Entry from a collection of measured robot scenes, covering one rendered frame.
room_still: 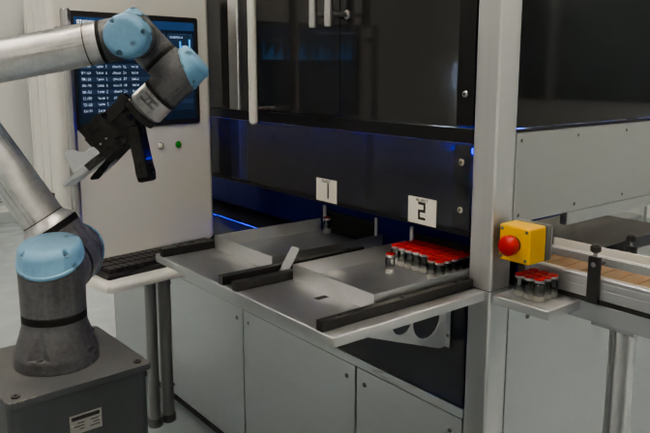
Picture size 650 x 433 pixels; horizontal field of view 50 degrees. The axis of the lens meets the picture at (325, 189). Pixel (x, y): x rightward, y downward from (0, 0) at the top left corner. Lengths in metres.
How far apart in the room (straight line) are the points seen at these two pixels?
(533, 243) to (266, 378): 1.11
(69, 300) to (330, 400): 0.88
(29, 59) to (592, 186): 1.21
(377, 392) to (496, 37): 0.91
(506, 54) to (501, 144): 0.17
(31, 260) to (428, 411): 0.92
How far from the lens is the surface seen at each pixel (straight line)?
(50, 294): 1.33
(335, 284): 1.40
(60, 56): 1.29
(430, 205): 1.53
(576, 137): 1.63
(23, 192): 1.47
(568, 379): 1.81
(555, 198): 1.59
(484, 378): 1.54
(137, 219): 2.07
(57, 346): 1.36
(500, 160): 1.42
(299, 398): 2.10
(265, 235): 1.86
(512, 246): 1.37
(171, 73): 1.38
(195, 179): 2.16
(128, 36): 1.25
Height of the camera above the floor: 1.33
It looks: 10 degrees down
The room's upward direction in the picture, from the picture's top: straight up
